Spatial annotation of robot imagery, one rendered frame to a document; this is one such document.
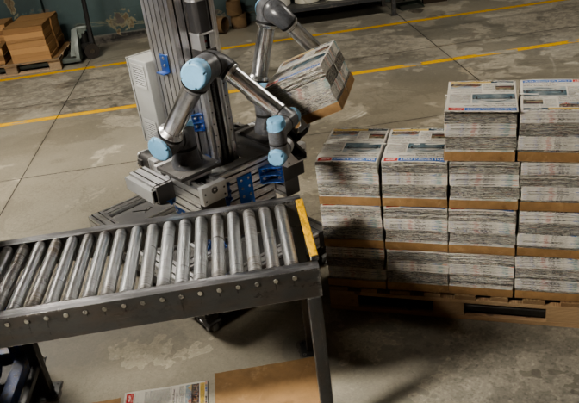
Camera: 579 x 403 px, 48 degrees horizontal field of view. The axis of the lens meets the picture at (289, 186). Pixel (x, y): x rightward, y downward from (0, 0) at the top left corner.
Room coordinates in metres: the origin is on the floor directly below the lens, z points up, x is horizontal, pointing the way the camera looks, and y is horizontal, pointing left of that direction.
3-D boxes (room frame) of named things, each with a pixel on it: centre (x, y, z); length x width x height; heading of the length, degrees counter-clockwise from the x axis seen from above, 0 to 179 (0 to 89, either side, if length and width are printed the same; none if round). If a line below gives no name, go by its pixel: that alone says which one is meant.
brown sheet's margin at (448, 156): (2.60, -0.85, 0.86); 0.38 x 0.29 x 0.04; 161
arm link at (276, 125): (2.47, 0.01, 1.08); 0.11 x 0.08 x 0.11; 154
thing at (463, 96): (2.58, -0.85, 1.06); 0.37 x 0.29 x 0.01; 161
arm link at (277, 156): (2.45, 0.02, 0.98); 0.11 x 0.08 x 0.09; 162
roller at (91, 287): (2.09, 0.75, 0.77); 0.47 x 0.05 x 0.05; 3
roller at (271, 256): (2.12, 0.10, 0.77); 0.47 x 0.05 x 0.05; 3
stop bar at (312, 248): (2.12, -0.04, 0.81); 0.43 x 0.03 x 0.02; 3
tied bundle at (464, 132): (2.60, -0.86, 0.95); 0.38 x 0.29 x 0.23; 161
